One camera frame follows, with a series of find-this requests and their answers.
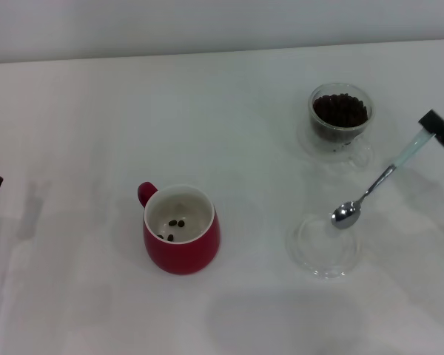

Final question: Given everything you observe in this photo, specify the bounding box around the coffee bean pile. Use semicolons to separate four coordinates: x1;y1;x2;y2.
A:
312;94;369;143

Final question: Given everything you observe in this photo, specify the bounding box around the metal spoon with blue handle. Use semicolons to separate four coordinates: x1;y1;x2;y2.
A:
331;125;436;230

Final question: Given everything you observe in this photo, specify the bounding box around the clear glass cup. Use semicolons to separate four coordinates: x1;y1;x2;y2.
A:
306;82;375;169

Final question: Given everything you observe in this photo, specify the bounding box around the red ceramic mug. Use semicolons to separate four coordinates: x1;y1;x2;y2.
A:
136;180;221;276

